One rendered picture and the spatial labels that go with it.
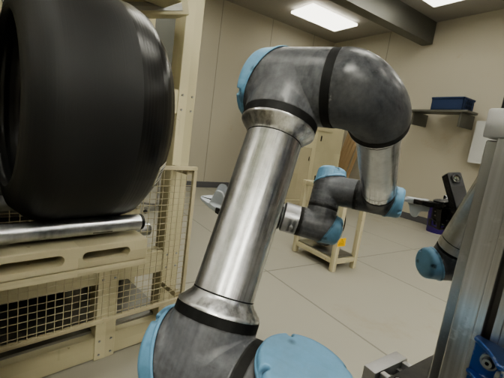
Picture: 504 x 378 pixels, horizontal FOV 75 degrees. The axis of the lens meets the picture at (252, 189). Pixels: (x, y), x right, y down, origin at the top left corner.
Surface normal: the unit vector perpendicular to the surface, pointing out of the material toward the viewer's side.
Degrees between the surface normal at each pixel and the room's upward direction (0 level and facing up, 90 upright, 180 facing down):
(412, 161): 90
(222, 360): 31
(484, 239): 90
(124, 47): 62
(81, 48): 67
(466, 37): 90
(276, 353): 8
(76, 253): 90
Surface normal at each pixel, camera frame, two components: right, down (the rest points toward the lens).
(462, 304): -0.83, -0.02
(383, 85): 0.33, 0.07
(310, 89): -0.46, 0.28
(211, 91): 0.55, 0.21
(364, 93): 0.01, 0.34
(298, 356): 0.25, -0.94
